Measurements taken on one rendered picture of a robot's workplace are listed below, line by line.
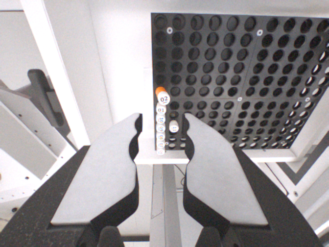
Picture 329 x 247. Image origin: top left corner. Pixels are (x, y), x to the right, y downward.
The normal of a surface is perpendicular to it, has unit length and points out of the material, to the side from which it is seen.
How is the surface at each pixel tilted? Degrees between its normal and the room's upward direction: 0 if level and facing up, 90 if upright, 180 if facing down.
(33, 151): 90
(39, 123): 0
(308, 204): 90
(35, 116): 0
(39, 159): 90
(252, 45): 0
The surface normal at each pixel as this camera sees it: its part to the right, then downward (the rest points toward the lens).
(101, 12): 0.03, 0.55
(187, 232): 0.03, -0.84
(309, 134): -1.00, 0.00
